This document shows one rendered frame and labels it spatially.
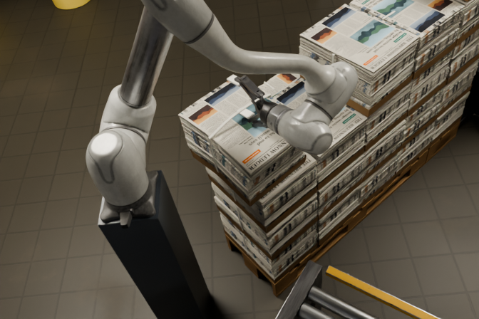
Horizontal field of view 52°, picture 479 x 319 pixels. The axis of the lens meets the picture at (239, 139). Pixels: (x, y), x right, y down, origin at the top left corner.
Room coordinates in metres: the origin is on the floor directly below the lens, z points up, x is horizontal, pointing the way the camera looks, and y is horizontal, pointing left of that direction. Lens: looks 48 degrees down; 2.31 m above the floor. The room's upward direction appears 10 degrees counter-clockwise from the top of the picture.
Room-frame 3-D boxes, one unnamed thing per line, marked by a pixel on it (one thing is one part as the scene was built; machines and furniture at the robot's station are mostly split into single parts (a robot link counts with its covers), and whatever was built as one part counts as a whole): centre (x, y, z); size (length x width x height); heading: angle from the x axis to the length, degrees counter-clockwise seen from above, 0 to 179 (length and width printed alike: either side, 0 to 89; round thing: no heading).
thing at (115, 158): (1.02, 0.39, 1.17); 0.18 x 0.16 x 0.22; 172
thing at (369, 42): (1.55, -0.54, 1.06); 0.37 x 0.29 x 0.01; 34
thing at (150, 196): (0.99, 0.40, 1.03); 0.22 x 0.18 x 0.06; 175
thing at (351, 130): (1.48, -0.43, 0.42); 1.17 x 0.39 x 0.83; 122
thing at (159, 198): (1.01, 0.39, 0.50); 0.20 x 0.20 x 1.00; 85
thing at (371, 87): (1.55, -0.54, 0.95); 0.38 x 0.29 x 0.23; 34
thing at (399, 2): (1.71, -0.79, 0.95); 0.38 x 0.29 x 0.23; 32
